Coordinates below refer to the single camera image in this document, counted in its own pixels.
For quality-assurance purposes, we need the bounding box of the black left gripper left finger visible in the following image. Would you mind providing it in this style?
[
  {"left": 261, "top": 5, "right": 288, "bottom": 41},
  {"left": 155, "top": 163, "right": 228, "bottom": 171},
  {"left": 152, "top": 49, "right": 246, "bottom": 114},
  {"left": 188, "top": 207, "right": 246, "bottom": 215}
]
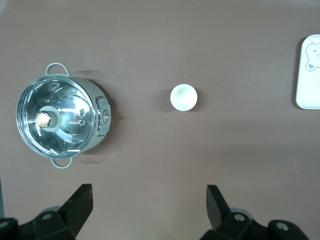
[{"left": 17, "top": 183, "right": 94, "bottom": 240}]

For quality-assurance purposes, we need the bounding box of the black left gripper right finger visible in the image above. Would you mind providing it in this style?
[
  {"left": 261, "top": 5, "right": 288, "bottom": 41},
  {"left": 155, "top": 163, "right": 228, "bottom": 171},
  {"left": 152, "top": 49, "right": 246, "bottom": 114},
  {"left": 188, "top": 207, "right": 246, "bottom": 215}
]
[{"left": 199, "top": 184, "right": 309, "bottom": 240}]

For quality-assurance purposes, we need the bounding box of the white IKEA cup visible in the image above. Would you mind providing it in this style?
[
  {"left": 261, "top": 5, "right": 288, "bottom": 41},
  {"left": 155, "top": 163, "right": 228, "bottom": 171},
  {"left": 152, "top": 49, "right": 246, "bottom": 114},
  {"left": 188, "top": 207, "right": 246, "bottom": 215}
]
[{"left": 170, "top": 83, "right": 198, "bottom": 112}]

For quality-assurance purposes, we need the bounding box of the cream bear print tray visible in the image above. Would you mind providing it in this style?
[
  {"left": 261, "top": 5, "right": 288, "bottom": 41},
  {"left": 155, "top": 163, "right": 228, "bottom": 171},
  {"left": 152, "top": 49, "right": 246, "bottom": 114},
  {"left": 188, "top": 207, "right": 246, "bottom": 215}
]
[{"left": 294, "top": 34, "right": 320, "bottom": 110}]

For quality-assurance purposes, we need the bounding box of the glass pot lid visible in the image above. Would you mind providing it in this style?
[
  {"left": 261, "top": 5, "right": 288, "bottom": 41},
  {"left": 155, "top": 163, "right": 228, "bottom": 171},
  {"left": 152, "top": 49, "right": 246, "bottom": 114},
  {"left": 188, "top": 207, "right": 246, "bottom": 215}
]
[{"left": 16, "top": 74, "right": 98, "bottom": 160}]

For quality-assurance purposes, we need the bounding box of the grey-green electric cooking pot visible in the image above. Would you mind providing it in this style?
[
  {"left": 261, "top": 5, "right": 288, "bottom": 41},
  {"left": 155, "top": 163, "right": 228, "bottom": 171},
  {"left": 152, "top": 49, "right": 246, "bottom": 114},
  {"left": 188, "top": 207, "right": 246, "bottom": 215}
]
[{"left": 16, "top": 62, "right": 113, "bottom": 169}]

